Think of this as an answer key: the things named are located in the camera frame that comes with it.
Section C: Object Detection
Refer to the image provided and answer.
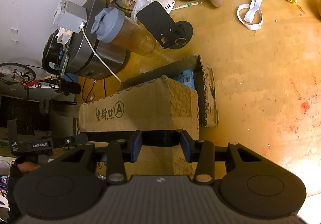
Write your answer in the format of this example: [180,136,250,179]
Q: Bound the person left hand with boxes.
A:
[11,154,43,175]

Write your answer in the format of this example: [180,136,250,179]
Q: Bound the bicycle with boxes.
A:
[1,62,61,90]

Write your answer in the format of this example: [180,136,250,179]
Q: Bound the shaker bottle grey lid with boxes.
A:
[90,7,160,58]

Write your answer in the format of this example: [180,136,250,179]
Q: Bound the black phone stand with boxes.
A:
[137,1,193,49]

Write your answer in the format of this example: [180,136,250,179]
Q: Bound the white elastic band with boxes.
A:
[237,0,264,31]

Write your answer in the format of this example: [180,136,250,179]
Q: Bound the grey power adapter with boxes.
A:
[53,0,87,34]

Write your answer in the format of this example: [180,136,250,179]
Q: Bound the wrapped chopsticks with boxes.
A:
[172,1,203,11]

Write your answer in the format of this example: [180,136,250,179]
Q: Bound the brown cardboard box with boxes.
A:
[79,55,218,178]

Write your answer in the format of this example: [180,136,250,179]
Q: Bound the white charging cable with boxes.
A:
[80,23,123,84]

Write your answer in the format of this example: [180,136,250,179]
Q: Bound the black usb cable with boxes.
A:
[81,77,107,103]

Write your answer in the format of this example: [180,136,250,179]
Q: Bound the large blue wipes pack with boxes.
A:
[174,69,195,89]

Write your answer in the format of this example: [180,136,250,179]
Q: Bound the grey rice cooker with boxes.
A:
[42,0,130,80]

